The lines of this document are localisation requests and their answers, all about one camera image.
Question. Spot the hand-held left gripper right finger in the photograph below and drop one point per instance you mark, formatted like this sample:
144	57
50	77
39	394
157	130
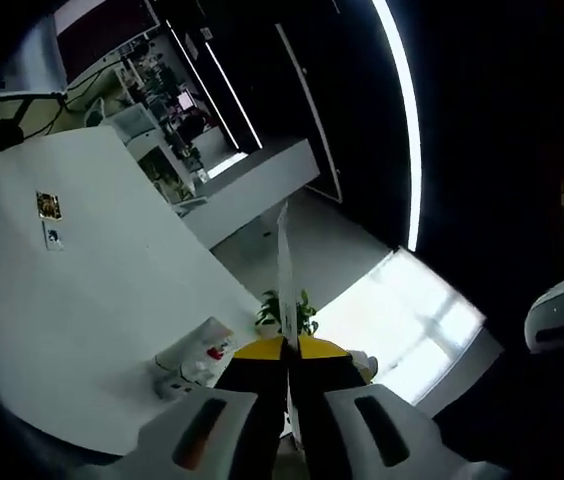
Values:
332	415

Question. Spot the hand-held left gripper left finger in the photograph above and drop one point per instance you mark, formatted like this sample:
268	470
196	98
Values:
252	410

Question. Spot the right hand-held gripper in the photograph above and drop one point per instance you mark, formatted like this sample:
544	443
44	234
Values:
364	364

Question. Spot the white skincare bottle clear cap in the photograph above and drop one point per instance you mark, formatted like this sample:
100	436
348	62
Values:
216	353

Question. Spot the large white skincare tube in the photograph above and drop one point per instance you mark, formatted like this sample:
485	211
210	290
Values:
177	352

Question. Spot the green skincare packet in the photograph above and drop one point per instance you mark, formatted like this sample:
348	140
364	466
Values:
286	280

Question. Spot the blue white skincare sachet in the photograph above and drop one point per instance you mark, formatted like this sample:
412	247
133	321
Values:
53	236

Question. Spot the gold skincare sachet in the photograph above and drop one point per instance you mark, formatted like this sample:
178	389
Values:
48	205

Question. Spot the potted green plant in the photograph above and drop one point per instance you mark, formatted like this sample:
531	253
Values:
267	315

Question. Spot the person in black shirt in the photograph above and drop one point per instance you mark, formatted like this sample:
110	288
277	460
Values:
537	415

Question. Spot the white neck-worn device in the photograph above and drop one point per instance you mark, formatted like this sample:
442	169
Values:
557	320

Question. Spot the white ceiling light strip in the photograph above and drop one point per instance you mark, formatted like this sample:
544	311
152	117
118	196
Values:
407	125

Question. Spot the large black monitor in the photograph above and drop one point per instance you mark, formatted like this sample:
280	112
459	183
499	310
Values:
107	35

